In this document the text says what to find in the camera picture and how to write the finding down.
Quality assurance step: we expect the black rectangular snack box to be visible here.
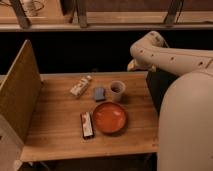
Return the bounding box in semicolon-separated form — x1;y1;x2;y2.
80;112;94;139

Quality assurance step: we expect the wooden shelf frame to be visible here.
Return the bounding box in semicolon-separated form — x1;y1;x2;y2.
0;0;213;32

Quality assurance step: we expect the grey ceramic cup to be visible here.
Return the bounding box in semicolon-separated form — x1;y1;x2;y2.
110;81;126;102

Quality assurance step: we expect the blue rectangular sponge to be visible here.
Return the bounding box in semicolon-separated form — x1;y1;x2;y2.
94;87;105;101

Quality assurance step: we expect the white object on shelf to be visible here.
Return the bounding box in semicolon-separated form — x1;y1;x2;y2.
23;0;37;17

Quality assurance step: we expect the wooden side panel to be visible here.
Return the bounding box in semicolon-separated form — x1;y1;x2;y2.
0;40;41;144

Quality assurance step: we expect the white and yellow gripper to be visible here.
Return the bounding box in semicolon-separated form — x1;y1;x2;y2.
127;60;156;72

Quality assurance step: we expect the small white carton box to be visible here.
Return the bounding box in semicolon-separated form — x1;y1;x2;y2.
70;75;92;98

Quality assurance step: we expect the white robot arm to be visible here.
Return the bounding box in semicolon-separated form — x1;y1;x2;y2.
128;31;213;171

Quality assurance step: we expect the orange round bowl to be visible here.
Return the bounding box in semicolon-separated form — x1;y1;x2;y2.
92;102;127;134

